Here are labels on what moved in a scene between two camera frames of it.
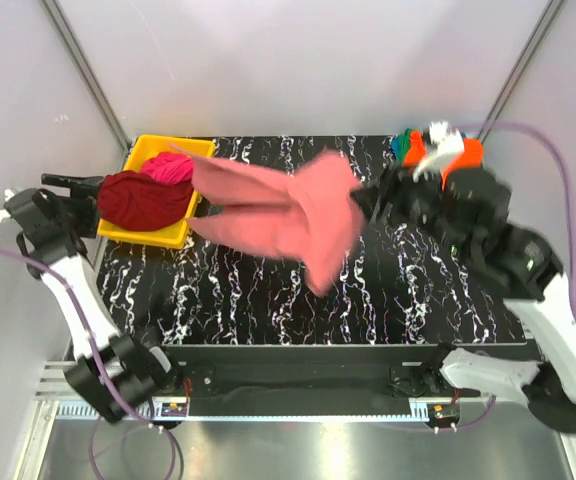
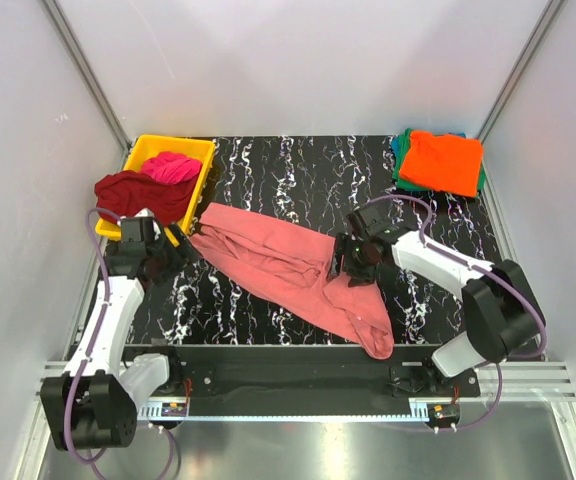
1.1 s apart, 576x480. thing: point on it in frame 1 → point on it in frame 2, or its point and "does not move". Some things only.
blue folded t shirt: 395,144 does not move
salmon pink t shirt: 319,227 → 292,268
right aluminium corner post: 548,20 does not move
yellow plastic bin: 174,237 does not move
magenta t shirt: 170,167 does not move
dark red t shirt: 131,201 does not move
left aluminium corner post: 89,74 does not move
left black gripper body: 81,209 → 167,258
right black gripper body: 405,200 → 356,259
